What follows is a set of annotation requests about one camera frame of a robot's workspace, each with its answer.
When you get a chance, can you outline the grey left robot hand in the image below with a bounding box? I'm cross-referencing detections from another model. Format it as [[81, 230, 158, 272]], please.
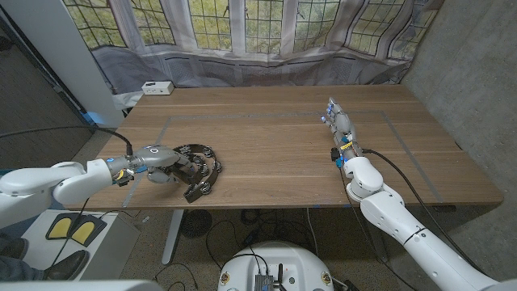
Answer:
[[138, 144, 200, 185]]

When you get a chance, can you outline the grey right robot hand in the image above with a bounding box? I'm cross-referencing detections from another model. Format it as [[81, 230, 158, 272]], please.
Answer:
[[321, 96, 360, 157]]

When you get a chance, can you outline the black half-moon tambourine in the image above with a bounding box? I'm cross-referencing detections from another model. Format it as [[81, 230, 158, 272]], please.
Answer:
[[169, 143, 224, 204]]

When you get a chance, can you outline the white power strip box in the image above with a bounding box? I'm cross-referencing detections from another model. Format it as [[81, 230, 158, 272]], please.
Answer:
[[141, 81, 175, 96]]

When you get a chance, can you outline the round black floor fan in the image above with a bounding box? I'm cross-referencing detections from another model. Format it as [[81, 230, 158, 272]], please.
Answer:
[[180, 209, 213, 239]]

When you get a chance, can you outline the white table leg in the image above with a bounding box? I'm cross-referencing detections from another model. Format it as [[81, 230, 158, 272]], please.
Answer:
[[162, 209, 185, 266]]

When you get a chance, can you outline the white pedal platform box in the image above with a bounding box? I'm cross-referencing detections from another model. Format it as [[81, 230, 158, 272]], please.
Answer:
[[22, 209, 141, 281]]

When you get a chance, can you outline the yellow black foot pedal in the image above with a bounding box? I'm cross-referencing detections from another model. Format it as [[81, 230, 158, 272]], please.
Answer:
[[69, 214, 108, 247], [45, 213, 78, 240]]

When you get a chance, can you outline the printed window backdrop cloth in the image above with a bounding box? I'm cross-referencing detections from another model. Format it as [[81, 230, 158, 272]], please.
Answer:
[[62, 0, 445, 96]]

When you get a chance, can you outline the grey table leg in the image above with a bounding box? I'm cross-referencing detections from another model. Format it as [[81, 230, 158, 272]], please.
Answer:
[[360, 206, 389, 264]]

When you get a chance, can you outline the black leather shoe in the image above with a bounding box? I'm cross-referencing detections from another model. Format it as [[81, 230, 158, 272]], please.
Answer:
[[42, 249, 90, 281]]

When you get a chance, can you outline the white robot torso base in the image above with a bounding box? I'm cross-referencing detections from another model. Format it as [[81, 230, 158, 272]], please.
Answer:
[[217, 241, 335, 291]]

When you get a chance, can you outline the small silver computer box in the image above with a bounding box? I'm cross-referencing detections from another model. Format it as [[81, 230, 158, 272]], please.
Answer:
[[253, 273, 275, 291]]

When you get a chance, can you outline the grey shoe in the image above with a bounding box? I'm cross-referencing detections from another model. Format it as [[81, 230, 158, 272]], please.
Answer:
[[0, 238, 29, 260]]

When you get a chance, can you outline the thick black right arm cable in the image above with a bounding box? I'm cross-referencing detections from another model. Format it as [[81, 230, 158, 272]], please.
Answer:
[[362, 148, 485, 274]]

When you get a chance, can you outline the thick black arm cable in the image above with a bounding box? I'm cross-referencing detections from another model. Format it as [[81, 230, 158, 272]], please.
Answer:
[[0, 124, 134, 157], [362, 148, 485, 274]]

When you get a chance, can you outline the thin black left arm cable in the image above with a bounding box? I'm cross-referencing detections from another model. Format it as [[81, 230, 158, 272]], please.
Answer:
[[52, 197, 90, 266]]

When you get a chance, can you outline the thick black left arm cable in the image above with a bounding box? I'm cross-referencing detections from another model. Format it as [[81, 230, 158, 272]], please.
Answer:
[[0, 124, 134, 157]]

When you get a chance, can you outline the white floor cable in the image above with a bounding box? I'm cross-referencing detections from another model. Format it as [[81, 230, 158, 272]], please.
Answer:
[[305, 208, 320, 258]]

